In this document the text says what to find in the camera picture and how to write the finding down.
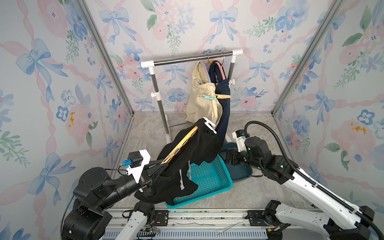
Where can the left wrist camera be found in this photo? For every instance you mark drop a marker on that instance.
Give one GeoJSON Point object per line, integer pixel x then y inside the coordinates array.
{"type": "Point", "coordinates": [135, 163]}

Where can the navy blue shorts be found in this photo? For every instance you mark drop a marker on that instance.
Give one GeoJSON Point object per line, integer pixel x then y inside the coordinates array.
{"type": "Point", "coordinates": [222, 88]}

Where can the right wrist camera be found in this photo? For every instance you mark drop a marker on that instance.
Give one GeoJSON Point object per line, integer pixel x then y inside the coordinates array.
{"type": "Point", "coordinates": [240, 138]}

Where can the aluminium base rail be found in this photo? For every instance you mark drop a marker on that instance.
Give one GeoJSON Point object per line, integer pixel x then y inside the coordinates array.
{"type": "Point", "coordinates": [199, 224]}

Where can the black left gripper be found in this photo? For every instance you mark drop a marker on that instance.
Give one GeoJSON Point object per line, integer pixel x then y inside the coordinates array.
{"type": "Point", "coordinates": [147, 180]}

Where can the white clothespin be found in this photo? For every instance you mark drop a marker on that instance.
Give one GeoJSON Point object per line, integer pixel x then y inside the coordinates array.
{"type": "Point", "coordinates": [210, 125]}

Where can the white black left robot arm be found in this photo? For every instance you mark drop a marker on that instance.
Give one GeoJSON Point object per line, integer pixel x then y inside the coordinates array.
{"type": "Point", "coordinates": [95, 194]}

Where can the teal perforated plastic basket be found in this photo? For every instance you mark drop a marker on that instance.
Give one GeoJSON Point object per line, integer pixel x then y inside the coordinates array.
{"type": "Point", "coordinates": [212, 179]}

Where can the orange clothes hanger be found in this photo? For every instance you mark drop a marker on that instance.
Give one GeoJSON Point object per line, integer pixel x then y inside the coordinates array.
{"type": "Point", "coordinates": [178, 147]}

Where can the orange clothespin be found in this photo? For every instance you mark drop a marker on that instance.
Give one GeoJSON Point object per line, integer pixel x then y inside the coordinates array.
{"type": "Point", "coordinates": [222, 96]}

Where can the beige shorts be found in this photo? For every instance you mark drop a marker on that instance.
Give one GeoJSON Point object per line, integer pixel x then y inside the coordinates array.
{"type": "Point", "coordinates": [197, 107]}

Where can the mint green clothespin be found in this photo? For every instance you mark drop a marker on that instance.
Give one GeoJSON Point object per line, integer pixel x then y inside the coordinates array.
{"type": "Point", "coordinates": [211, 98]}

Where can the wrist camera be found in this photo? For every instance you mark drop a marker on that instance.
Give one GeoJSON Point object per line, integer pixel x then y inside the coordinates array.
{"type": "Point", "coordinates": [240, 138]}
{"type": "Point", "coordinates": [135, 163]}

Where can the black shorts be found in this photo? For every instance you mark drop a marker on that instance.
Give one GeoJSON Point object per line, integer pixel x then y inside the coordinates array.
{"type": "Point", "coordinates": [173, 182]}

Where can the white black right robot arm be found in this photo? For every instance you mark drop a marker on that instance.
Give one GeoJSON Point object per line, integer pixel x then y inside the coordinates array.
{"type": "Point", "coordinates": [337, 219]}

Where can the pink clothes hanger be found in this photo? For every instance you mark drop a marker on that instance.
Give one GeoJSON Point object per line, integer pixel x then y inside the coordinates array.
{"type": "Point", "coordinates": [220, 65]}

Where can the silver aluminium corner post left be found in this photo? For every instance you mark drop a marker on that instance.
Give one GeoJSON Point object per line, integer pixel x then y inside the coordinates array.
{"type": "Point", "coordinates": [100, 46]}

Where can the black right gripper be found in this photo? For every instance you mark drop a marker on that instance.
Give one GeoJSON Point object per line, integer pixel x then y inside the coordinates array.
{"type": "Point", "coordinates": [235, 156]}

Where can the lilac clothes hanger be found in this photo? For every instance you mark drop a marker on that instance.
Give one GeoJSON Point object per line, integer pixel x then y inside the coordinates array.
{"type": "Point", "coordinates": [204, 65]}

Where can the dark teal plastic bin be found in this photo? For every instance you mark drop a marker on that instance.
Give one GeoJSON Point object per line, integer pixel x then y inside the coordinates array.
{"type": "Point", "coordinates": [238, 173]}

